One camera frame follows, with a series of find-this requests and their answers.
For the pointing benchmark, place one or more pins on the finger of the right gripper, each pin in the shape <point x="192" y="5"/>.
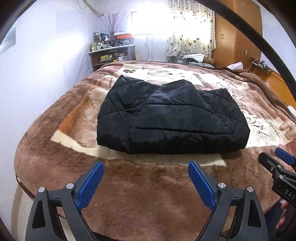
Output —
<point x="268" y="162"/>
<point x="285" y="156"/>

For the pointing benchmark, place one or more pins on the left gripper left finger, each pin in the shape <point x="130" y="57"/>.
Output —
<point x="44" y="222"/>

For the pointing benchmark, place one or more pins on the black puffer jacket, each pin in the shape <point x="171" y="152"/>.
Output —
<point x="138" y="117"/>

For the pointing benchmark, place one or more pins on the dark box with clothes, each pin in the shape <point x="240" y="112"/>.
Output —
<point x="200" y="60"/>

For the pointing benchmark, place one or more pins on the person's right hand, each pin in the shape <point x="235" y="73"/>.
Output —
<point x="284" y="207"/>

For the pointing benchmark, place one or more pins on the brown cream plush blanket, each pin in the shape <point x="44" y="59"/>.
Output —
<point x="151" y="197"/>

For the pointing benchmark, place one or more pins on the white pillow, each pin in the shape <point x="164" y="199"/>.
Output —
<point x="234" y="66"/>

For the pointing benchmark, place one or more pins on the wooden wardrobe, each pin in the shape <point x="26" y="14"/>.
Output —
<point x="232" y="45"/>

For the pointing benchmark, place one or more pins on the heart pattern curtain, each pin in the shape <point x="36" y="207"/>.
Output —
<point x="191" y="28"/>

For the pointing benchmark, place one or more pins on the cluttered grey shelf unit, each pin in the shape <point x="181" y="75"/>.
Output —
<point x="108" y="49"/>

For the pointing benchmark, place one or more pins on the orange box on shelf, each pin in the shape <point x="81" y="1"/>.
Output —
<point x="122" y="35"/>

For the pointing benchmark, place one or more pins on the dried branch bouquet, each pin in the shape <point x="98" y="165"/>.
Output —
<point x="113" y="21"/>

